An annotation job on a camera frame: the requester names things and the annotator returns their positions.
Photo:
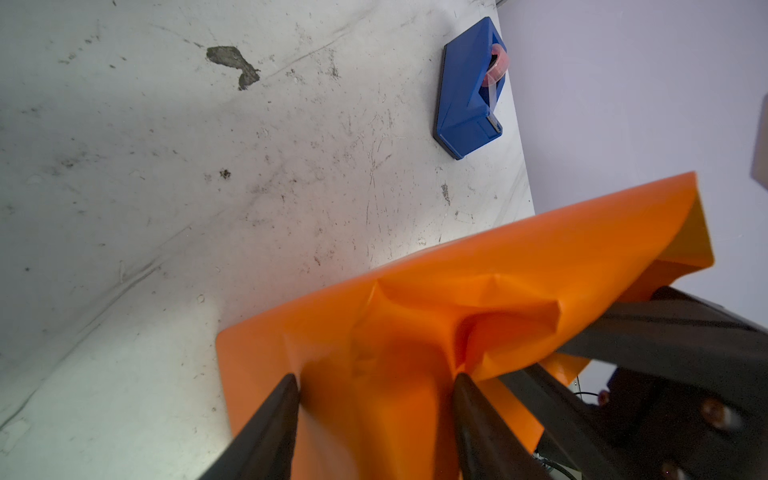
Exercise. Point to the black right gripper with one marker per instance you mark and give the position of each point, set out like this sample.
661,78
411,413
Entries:
688,401

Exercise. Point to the pink tape roll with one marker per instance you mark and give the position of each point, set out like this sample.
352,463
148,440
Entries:
497,67

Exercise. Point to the orange wrapping paper sheet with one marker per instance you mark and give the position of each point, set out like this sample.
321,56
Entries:
376,356

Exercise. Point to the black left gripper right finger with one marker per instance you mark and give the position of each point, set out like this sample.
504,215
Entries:
487,448

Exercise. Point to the blue tape dispenser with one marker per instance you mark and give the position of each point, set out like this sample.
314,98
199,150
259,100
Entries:
465,117

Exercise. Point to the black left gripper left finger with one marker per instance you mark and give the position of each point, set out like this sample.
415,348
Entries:
264,448

